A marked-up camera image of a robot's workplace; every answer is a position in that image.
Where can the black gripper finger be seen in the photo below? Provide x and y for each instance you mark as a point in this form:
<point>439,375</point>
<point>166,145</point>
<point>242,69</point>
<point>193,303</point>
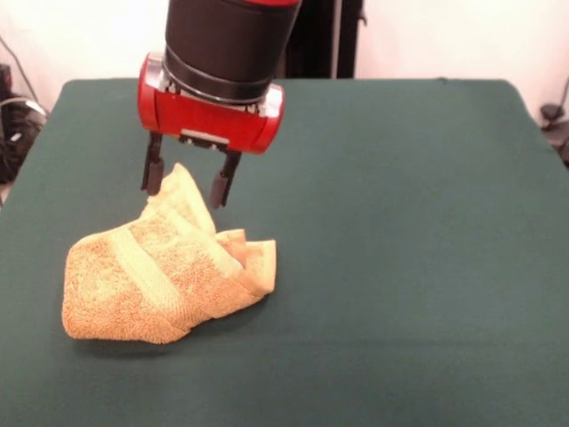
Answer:
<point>153,169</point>
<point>222,184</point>

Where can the tan terry towel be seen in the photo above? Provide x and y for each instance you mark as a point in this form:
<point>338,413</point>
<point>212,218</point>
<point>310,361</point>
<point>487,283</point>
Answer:
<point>146,284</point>

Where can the black equipment pile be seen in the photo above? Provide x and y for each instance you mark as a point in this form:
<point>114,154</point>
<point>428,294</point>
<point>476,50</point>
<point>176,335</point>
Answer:
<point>18,133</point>

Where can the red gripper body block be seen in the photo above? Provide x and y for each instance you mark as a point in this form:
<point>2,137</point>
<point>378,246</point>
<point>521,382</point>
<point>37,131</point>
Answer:
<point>204,120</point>

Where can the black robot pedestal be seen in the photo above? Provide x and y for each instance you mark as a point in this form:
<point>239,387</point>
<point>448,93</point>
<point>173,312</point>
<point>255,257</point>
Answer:
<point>324,40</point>

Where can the dark green tablecloth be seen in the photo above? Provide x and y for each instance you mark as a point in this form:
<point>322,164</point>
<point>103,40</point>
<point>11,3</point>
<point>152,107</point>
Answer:
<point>400,267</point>

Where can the black wheeled stand foot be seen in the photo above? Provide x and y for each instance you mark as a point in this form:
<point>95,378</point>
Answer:
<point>553,115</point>

